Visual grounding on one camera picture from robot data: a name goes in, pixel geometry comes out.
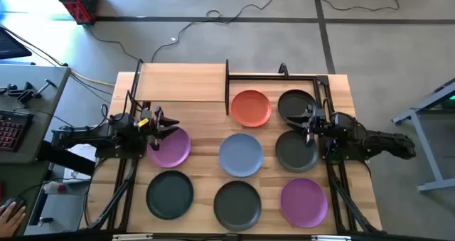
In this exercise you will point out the black aluminium frame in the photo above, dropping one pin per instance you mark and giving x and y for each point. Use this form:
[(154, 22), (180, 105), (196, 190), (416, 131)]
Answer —
[(270, 77)]

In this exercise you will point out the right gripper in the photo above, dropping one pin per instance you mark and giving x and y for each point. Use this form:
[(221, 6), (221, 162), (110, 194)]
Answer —
[(316, 122)]

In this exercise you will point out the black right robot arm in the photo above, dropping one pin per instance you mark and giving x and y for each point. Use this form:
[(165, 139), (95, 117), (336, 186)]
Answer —
[(373, 141)]

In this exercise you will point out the dark grey plate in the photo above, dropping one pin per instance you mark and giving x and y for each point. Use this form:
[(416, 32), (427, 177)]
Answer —
[(237, 205), (293, 101), (296, 155)]

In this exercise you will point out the person's hand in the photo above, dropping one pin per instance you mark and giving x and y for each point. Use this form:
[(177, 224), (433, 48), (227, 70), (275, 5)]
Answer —
[(9, 221)]

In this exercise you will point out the backlit keyboard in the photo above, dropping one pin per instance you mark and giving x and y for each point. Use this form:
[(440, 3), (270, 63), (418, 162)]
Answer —
[(14, 131)]

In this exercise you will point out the red and black machine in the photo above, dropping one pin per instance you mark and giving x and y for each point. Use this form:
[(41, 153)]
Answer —
[(80, 3)]

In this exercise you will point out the white booklet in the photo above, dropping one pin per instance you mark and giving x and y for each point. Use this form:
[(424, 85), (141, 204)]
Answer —
[(83, 149)]

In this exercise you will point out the orange plate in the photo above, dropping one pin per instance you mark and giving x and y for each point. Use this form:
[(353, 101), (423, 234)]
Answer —
[(251, 108)]

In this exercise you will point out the grey metal table frame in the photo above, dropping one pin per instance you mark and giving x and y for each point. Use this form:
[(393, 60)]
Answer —
[(426, 155)]

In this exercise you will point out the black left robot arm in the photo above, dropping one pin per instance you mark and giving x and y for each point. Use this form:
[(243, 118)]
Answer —
[(89, 134)]

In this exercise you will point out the yellow label tag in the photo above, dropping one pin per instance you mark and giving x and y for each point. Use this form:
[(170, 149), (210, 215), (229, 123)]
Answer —
[(143, 123)]

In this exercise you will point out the white power strip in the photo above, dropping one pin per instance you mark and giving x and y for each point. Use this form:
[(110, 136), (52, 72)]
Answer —
[(53, 187)]

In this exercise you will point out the dark green plate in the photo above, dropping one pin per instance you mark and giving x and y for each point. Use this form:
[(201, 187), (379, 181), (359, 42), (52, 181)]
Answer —
[(170, 195)]

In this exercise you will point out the black computer mouse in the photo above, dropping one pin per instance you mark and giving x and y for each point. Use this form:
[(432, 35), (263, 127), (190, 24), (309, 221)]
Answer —
[(12, 201)]

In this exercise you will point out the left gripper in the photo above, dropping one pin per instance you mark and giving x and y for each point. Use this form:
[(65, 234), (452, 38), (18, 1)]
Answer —
[(153, 131)]

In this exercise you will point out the blue-grey plate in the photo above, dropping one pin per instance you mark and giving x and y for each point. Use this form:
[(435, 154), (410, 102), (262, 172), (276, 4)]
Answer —
[(241, 155)]

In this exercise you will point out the purple plate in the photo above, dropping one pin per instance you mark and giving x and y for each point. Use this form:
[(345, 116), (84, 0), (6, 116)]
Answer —
[(304, 203), (174, 150)]

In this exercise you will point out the grey side desk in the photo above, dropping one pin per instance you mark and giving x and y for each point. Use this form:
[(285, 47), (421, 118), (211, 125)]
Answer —
[(42, 109)]

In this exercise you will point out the computer monitor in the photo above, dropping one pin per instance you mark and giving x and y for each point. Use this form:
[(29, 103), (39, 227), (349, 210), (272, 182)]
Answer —
[(12, 45)]

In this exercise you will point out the black diagonal beam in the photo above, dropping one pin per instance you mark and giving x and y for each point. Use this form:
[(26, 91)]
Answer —
[(64, 158)]

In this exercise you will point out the small black camera mount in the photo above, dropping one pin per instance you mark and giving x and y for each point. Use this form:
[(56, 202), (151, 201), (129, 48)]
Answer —
[(283, 70)]

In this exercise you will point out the wooden shelf with black legs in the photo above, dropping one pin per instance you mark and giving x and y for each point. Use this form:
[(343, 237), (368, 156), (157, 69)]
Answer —
[(181, 82)]

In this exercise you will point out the small black clamp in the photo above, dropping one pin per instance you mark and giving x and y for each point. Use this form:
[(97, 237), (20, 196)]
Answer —
[(9, 89)]

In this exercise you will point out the silver bracket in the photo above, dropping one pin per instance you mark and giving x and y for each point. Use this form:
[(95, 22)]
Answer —
[(131, 237), (330, 238)]

